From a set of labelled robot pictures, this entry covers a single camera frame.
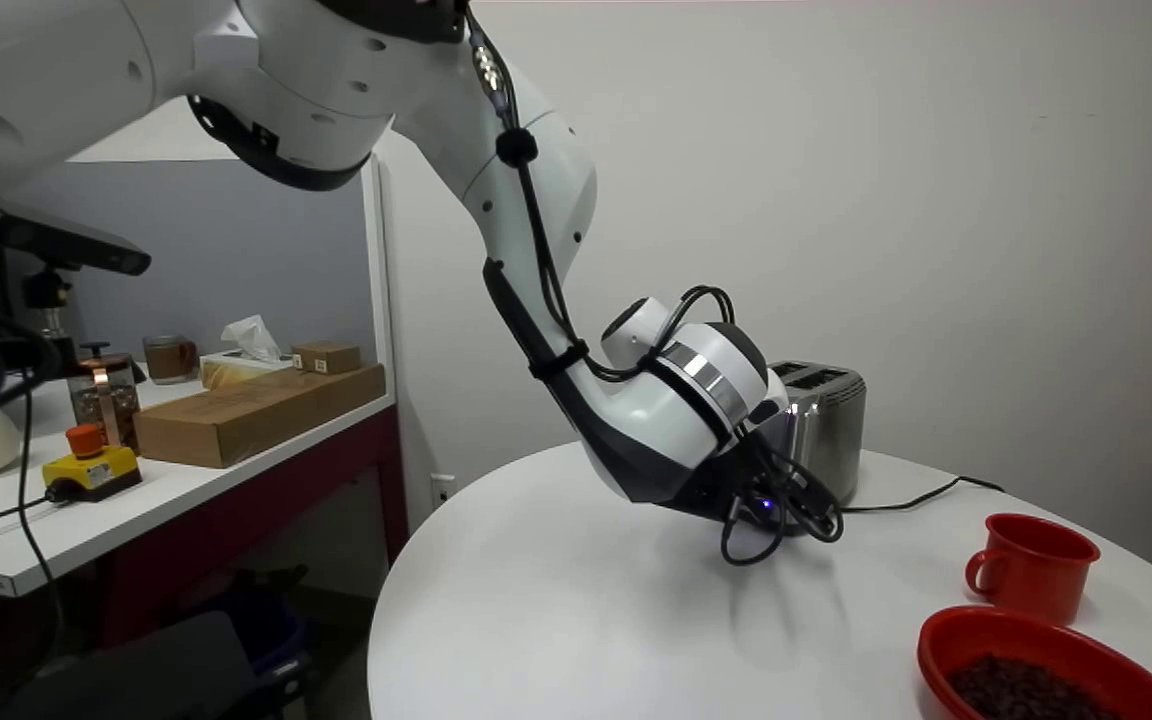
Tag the flat cardboard box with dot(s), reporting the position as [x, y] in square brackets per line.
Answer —
[246, 416]

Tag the black camera on stand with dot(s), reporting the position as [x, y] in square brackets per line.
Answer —
[38, 260]

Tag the glass coffee press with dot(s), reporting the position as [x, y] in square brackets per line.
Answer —
[106, 388]

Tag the red plastic cup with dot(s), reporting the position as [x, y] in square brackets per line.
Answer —
[1033, 565]

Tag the silver toaster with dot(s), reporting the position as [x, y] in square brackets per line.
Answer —
[822, 425]

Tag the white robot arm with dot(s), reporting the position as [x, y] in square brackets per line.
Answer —
[303, 91]

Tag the yellow emergency stop button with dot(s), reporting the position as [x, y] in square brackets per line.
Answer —
[89, 469]

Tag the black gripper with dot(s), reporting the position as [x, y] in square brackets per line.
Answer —
[756, 480]

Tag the red bowl of coffee beans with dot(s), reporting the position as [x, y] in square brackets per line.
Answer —
[1003, 666]

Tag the white desk top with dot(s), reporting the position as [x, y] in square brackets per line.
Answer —
[57, 543]

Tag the tissue box with tissue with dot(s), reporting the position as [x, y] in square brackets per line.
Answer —
[246, 353]

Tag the small wooden block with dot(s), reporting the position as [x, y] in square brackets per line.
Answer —
[329, 356]

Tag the dark red desk frame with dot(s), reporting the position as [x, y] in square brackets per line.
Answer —
[144, 580]

